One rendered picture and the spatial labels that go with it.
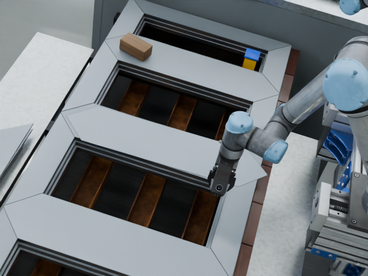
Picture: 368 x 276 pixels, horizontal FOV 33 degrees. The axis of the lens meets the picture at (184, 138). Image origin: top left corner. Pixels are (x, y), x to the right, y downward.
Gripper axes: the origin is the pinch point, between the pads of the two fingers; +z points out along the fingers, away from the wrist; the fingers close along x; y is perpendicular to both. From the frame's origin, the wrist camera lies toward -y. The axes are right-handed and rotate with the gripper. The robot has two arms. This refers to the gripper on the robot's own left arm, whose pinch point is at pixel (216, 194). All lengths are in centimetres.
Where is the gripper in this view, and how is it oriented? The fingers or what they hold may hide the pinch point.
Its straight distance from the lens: 210.3
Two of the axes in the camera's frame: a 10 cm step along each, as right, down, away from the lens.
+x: -9.5, -3.0, 0.7
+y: 2.7, -6.9, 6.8
